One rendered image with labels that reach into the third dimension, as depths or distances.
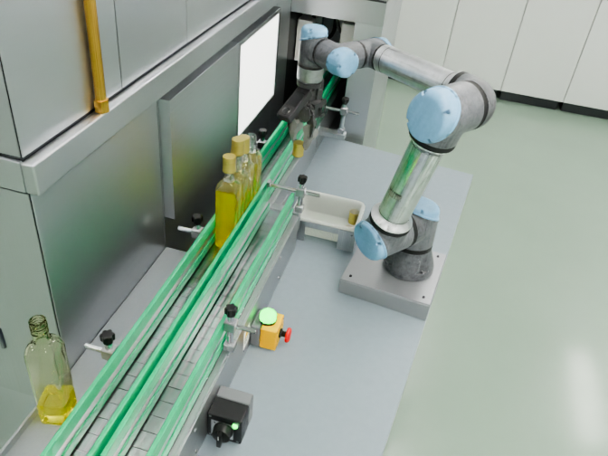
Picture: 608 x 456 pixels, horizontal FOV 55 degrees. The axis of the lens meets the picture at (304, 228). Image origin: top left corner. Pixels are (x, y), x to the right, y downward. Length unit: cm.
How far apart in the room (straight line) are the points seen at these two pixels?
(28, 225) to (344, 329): 88
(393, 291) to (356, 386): 33
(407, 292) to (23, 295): 100
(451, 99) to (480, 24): 393
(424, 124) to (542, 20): 397
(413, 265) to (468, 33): 371
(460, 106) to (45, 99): 82
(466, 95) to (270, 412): 85
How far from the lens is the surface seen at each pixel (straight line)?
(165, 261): 162
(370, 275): 174
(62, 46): 111
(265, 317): 150
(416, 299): 169
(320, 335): 161
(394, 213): 151
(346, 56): 157
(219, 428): 133
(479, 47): 529
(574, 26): 529
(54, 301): 124
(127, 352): 132
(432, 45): 529
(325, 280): 178
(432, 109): 131
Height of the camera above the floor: 190
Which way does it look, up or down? 36 degrees down
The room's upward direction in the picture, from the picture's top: 7 degrees clockwise
